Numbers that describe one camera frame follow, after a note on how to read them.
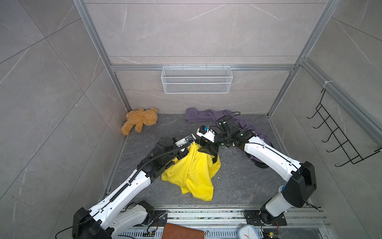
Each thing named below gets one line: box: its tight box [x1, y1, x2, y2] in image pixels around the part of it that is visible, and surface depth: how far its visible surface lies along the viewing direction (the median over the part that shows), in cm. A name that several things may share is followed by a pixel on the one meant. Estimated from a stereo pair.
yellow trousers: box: [161, 141, 222, 202], surface depth 78 cm
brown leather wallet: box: [161, 223, 205, 239], surface depth 69 cm
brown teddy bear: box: [120, 107, 158, 136], surface depth 109 cm
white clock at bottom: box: [236, 224, 261, 239], surface depth 69 cm
